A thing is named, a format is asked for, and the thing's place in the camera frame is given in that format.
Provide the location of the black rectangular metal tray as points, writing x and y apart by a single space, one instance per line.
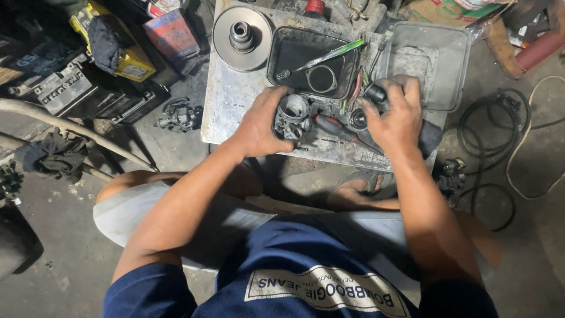
295 53

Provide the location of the thin metal screwdriver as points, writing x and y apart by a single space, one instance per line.
378 53

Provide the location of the red and black screwdriver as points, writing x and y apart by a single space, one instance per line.
331 126

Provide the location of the large black rag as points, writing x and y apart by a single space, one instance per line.
55 154

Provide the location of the grey sandal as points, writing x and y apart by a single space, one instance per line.
379 181

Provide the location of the navy blue printed shirt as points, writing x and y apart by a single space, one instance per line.
309 265

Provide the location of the yellow box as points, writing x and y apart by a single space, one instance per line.
137 66

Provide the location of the grey metal carburetor body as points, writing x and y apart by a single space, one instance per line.
295 110

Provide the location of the grey plastic tray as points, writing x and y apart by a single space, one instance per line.
446 57

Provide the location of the white shorts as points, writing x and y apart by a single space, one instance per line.
132 212

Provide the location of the cardboard box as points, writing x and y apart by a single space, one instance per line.
441 13

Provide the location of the person's right hand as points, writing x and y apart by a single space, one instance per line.
397 119

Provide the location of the green and white toothbrush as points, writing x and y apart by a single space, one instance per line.
331 55

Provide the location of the bent grey metal pipe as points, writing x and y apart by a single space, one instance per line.
88 132

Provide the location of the round black carburetor cap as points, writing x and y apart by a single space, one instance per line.
357 120

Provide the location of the red and blue container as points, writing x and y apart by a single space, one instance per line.
172 35

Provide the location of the dark metal engine part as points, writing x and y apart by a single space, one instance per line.
451 179

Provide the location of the small black carburetor part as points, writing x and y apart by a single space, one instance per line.
376 93

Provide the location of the red capped bottle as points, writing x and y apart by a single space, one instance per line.
315 8

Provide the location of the red cylinder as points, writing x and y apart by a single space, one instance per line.
540 51

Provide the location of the person's left hand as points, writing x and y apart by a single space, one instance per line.
256 130

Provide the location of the black seat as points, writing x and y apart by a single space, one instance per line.
15 247

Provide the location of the black vehicle battery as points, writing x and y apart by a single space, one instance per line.
64 88

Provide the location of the small black cloth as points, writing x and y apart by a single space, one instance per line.
430 137

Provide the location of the black sprocket part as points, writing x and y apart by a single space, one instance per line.
9 181

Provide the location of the grey round pulley disc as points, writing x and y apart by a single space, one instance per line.
229 48

